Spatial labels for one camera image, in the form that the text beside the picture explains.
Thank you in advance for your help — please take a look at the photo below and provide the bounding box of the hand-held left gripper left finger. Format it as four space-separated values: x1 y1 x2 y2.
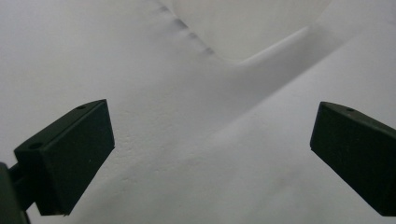
13 99 116 217

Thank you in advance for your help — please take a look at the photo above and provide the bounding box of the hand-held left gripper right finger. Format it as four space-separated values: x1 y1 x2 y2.
309 101 396 217

